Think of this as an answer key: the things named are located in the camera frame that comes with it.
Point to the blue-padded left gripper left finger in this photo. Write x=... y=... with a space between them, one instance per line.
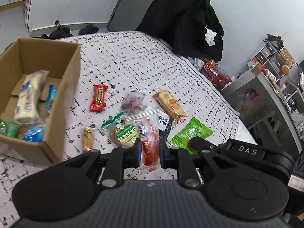
x=117 y=161

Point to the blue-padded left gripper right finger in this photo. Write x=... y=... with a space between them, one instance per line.
x=183 y=162

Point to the white black snack packet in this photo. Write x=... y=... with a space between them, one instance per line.
x=165 y=125

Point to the orange sausage snack bag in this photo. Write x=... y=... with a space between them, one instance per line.
x=147 y=124

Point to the orange cracker packet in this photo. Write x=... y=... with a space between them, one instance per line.
x=170 y=105

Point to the purple round snack packet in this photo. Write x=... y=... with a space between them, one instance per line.
x=133 y=100

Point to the blue green snack packet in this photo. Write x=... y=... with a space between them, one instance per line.
x=50 y=98

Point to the purple wafer pack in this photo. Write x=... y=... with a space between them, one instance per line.
x=26 y=110

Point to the green striped biscuit packet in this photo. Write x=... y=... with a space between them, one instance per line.
x=121 y=132

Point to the light green snack packet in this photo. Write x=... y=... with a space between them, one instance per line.
x=194 y=128

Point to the small yellow candy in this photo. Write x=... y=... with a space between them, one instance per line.
x=87 y=140

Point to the cluttered white desk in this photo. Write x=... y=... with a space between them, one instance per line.
x=269 y=102

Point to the red candy bar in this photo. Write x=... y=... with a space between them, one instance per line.
x=98 y=101

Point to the white black-patterned bed blanket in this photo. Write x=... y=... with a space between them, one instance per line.
x=125 y=61

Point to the red plastic basket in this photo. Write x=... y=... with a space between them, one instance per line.
x=218 y=79

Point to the open cardboard box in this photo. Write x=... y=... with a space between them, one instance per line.
x=24 y=57

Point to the black slippers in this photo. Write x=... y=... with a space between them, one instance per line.
x=89 y=29

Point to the black clothes pile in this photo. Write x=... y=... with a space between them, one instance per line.
x=190 y=27

